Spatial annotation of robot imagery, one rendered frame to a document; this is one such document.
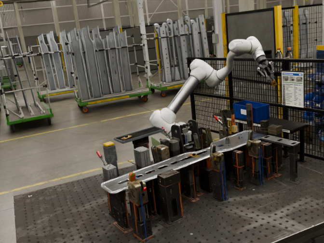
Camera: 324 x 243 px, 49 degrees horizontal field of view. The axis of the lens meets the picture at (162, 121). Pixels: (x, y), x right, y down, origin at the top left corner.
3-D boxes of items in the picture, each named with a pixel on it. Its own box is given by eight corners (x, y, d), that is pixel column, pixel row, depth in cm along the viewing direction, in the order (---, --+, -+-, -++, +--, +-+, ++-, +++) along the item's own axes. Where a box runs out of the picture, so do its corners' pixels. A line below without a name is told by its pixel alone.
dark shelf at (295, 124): (291, 133, 278) (291, 130, 277) (212, 117, 350) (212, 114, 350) (308, 127, 290) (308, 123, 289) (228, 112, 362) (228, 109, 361)
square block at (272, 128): (276, 170, 287) (276, 127, 278) (268, 168, 294) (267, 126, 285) (283, 167, 292) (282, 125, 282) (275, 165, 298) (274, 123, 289)
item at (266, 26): (291, 163, 467) (289, 4, 415) (283, 166, 462) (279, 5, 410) (232, 139, 587) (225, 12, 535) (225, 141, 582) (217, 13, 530)
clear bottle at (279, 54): (280, 71, 308) (279, 47, 303) (274, 71, 313) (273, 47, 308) (284, 70, 311) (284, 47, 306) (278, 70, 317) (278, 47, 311)
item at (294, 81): (304, 109, 289) (304, 71, 281) (281, 105, 307) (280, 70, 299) (305, 108, 290) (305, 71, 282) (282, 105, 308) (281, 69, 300)
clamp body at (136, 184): (143, 245, 209) (135, 188, 199) (130, 235, 221) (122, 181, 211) (157, 237, 214) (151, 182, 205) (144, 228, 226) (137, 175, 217)
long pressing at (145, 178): (114, 196, 209) (114, 194, 208) (98, 185, 227) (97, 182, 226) (268, 136, 282) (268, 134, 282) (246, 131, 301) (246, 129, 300)
